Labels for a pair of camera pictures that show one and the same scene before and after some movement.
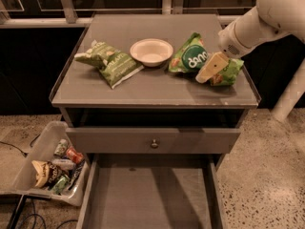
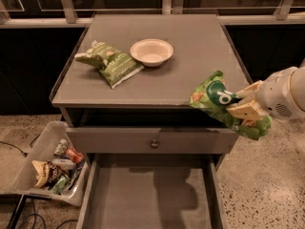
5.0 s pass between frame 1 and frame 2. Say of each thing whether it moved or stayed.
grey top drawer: stayed
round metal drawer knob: stayed
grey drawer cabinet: stayed
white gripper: moved
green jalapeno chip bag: stayed
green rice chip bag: moved
